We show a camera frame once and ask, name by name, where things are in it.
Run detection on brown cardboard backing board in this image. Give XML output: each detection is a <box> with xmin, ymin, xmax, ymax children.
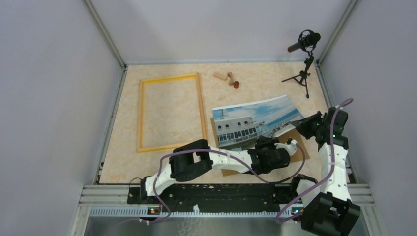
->
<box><xmin>210</xmin><ymin>118</ymin><xmax>310</xmax><ymax>179</ymax></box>

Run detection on building photo print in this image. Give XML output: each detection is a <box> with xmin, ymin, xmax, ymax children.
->
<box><xmin>212</xmin><ymin>95</ymin><xmax>303</xmax><ymax>150</ymax></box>

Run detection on yellow wooden picture frame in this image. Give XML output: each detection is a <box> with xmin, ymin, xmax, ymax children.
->
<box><xmin>136</xmin><ymin>73</ymin><xmax>208</xmax><ymax>153</ymax></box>

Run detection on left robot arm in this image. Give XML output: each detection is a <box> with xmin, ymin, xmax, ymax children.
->
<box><xmin>139</xmin><ymin>136</ymin><xmax>297</xmax><ymax>203</ymax></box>

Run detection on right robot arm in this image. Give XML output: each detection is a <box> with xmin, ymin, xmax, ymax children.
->
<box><xmin>288</xmin><ymin>107</ymin><xmax>360</xmax><ymax>236</ymax></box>

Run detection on black tripod microphone stand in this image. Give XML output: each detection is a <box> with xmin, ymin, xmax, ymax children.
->
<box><xmin>282</xmin><ymin>51</ymin><xmax>314</xmax><ymax>99</ymax></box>

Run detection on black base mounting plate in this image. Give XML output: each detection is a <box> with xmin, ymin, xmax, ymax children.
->
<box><xmin>127</xmin><ymin>184</ymin><xmax>297</xmax><ymax>213</ymax></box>

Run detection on black microphone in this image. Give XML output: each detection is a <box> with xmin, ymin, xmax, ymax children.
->
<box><xmin>287</xmin><ymin>29</ymin><xmax>321</xmax><ymax>53</ymax></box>

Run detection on light wooden block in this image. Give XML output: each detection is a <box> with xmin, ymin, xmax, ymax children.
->
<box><xmin>213</xmin><ymin>72</ymin><xmax>228</xmax><ymax>81</ymax></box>

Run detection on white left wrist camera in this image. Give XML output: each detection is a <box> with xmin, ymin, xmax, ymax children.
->
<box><xmin>274</xmin><ymin>139</ymin><xmax>298</xmax><ymax>156</ymax></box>

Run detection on aluminium rail front frame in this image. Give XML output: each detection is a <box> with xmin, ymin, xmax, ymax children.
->
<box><xmin>70</xmin><ymin>184</ymin><xmax>385</xmax><ymax>236</ymax></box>

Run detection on small wooden bracket piece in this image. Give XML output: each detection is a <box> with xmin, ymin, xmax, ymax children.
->
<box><xmin>227</xmin><ymin>72</ymin><xmax>235</xmax><ymax>86</ymax></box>

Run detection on white toothed cable duct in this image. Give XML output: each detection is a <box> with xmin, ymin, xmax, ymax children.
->
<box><xmin>89</xmin><ymin>205</ymin><xmax>278</xmax><ymax>218</ymax></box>

